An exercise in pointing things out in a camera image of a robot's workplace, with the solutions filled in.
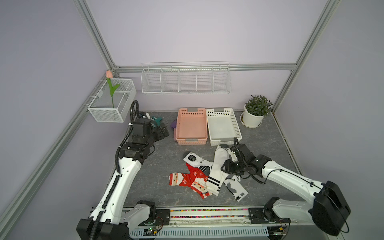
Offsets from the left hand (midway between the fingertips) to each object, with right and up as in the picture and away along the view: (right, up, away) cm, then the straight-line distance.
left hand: (160, 129), depth 75 cm
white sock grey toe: (+37, -11, +22) cm, 44 cm away
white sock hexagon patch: (+17, -19, +17) cm, 31 cm away
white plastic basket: (+38, +1, +36) cm, 52 cm away
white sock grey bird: (+39, -30, +10) cm, 50 cm away
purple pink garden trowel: (+1, +2, +34) cm, 34 cm away
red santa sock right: (+20, -31, +8) cm, 38 cm away
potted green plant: (+59, +14, +24) cm, 65 cm away
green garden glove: (-12, +6, +40) cm, 42 cm away
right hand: (+33, -22, +7) cm, 40 cm away
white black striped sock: (+35, -17, +18) cm, 43 cm away
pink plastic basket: (+15, +1, +34) cm, 37 cm away
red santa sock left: (+9, -29, +11) cm, 33 cm away
